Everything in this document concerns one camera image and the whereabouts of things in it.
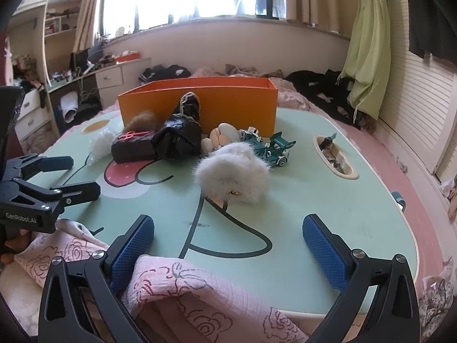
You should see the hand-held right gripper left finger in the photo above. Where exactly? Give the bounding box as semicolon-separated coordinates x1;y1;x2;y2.
37;214;156;343

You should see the black striped clothes pile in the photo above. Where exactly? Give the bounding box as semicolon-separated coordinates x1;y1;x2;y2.
139;64;192;82

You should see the white fluffy ball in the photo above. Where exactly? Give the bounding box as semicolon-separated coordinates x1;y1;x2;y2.
194;142;270;206

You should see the light green hanging garment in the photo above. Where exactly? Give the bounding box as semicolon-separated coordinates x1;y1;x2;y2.
339;0;391;122

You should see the green circuit board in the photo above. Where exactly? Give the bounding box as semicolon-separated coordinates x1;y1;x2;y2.
250;131;297;168

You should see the bright window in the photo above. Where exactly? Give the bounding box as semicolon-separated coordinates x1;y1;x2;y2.
103;0;304;34

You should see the white wall bookshelf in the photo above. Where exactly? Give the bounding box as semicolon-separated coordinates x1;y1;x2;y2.
7;0;83;90

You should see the beige curtain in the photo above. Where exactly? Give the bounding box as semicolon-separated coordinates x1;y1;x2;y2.
73;0;108;54
286;0;361;40

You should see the black patterned clothes pile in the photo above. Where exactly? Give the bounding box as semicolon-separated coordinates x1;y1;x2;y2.
284;69;361;125

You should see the black lace doll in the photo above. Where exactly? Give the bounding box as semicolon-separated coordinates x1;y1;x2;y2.
152;92;203;163

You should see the pink floral blanket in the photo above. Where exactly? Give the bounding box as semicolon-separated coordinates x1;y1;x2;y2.
191;63;315;113

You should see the white louvered door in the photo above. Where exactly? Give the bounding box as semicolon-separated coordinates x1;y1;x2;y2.
378;0;457;176

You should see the brown fluffy ball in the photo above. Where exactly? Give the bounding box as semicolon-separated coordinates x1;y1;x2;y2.
124;111;159;131

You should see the white teal toy car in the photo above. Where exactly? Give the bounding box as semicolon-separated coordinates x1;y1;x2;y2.
239;126;264;143

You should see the dark patterned hair clip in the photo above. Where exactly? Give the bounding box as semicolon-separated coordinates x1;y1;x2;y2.
319;139;348;174

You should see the pink rose print cloth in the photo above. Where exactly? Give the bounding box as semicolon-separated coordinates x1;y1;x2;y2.
14;218;311;343

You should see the person's left hand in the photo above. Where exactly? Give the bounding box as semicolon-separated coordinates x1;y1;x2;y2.
0;230;31;265

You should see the dark hanging garment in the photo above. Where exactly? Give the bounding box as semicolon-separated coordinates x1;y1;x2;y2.
403;0;457;61

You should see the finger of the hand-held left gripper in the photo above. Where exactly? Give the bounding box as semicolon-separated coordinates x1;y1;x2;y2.
9;154;74;179
14;178;101;208

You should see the white drawer cabinet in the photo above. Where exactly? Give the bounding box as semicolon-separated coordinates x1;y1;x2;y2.
96;57;152;109
14;89;59;143

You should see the beige doll toy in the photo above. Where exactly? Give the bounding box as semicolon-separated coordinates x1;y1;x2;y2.
201;122;243;156

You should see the brown block with red symbol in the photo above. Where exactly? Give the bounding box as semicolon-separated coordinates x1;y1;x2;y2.
111;130;158;163

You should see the mint green cartoon desktop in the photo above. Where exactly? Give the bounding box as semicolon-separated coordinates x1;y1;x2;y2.
27;107;419;317

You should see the orange cardboard box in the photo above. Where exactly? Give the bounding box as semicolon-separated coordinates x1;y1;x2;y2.
118;78;278;138

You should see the blue plastic clip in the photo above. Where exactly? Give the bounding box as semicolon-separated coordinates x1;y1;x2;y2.
391;191;407;212

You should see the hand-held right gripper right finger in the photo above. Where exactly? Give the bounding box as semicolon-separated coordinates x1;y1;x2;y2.
302;214;422;343

